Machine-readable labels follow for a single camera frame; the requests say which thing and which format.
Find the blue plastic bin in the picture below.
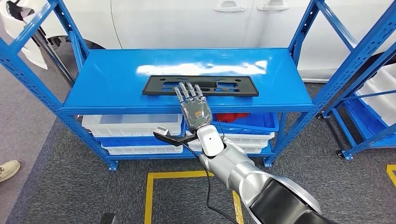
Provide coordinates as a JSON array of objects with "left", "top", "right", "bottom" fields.
[
  {"left": 185, "top": 112, "right": 279, "bottom": 134},
  {"left": 345, "top": 98, "right": 396, "bottom": 146},
  {"left": 99, "top": 136, "right": 183, "bottom": 148}
]

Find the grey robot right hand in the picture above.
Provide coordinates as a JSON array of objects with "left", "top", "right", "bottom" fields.
[{"left": 174, "top": 82, "right": 213, "bottom": 134}]

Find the white car door handle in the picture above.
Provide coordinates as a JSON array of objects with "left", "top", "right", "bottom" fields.
[
  {"left": 256, "top": 0, "right": 290, "bottom": 12},
  {"left": 213, "top": 0, "right": 247, "bottom": 13}
]

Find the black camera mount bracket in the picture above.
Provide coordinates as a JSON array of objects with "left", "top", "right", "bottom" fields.
[{"left": 153, "top": 131, "right": 198, "bottom": 147}]

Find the white car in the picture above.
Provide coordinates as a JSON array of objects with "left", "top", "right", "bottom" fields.
[{"left": 0, "top": 0, "right": 396, "bottom": 83}]

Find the dark metal bar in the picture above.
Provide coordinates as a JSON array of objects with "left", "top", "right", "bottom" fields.
[{"left": 31, "top": 29, "right": 76, "bottom": 85}]

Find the black cable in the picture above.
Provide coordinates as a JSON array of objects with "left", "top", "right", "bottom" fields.
[{"left": 182, "top": 142, "right": 239, "bottom": 224}]

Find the blue wheeled shelf rack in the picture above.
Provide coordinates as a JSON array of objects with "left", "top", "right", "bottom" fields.
[{"left": 316, "top": 40, "right": 396, "bottom": 161}]

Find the person's shoe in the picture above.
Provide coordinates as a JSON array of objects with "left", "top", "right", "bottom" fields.
[{"left": 0, "top": 160, "right": 21, "bottom": 183}]

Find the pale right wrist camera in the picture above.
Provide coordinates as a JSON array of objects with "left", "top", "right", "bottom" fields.
[{"left": 154, "top": 126, "right": 170, "bottom": 138}]

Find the red cloth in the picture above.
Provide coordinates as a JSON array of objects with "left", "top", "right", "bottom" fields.
[{"left": 215, "top": 112, "right": 251, "bottom": 123}]

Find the yellow floor tape square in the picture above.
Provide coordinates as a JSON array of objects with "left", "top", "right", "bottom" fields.
[{"left": 144, "top": 170, "right": 245, "bottom": 224}]

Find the blue metal shelf rack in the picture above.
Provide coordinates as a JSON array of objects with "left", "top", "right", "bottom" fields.
[{"left": 0, "top": 0, "right": 396, "bottom": 171}]

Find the black perforated plastic part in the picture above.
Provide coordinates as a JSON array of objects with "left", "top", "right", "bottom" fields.
[{"left": 142, "top": 75, "right": 260, "bottom": 98}]

